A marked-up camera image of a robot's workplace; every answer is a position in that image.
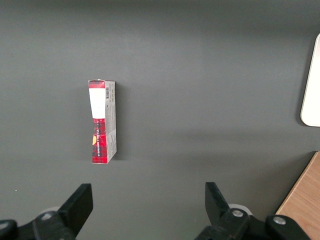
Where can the red plaid cardboard box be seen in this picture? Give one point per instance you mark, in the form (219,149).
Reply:
(102,125)

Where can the wooden drawer cabinet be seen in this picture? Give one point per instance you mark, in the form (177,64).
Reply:
(305,205)

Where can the beige plastic tray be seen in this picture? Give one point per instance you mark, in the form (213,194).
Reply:
(312,95)

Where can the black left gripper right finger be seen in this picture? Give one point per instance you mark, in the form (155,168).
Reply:
(225,222)

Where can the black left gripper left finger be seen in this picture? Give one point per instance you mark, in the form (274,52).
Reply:
(70,215)

